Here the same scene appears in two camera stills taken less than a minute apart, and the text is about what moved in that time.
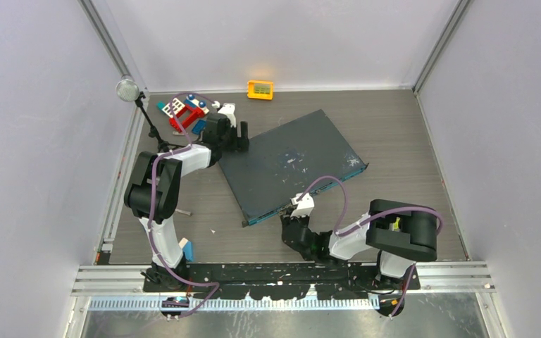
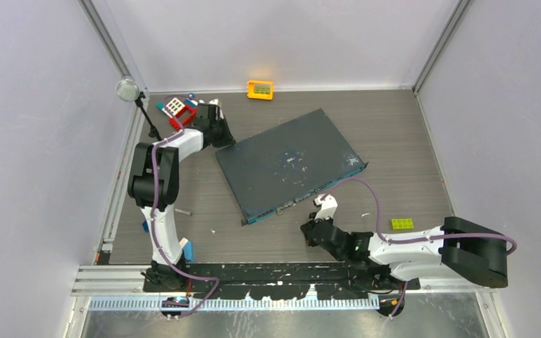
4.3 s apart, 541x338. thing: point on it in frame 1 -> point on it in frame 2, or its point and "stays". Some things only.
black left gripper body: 231,141 -> 221,137
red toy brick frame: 194,115 stays
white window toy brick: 177,106 stays
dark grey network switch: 296,158 stays
